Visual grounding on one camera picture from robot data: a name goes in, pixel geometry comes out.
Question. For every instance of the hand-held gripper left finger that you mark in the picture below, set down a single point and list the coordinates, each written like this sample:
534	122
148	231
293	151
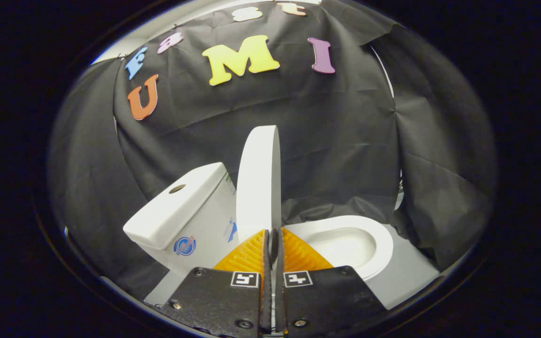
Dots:
219	300

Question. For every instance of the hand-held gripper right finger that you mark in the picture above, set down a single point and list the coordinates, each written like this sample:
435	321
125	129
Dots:
327	295

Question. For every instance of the white toilet lid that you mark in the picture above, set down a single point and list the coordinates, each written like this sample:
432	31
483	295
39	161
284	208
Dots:
258	188

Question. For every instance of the white toilet seat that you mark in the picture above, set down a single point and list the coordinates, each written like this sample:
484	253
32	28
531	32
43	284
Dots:
383	244

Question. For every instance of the white toilet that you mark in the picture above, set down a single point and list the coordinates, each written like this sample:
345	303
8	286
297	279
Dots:
204	220

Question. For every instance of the white toilet tank cover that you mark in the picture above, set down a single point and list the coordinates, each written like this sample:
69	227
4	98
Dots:
176	206

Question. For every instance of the black backdrop cloth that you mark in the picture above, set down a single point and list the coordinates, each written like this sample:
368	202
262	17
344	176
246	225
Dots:
336	131

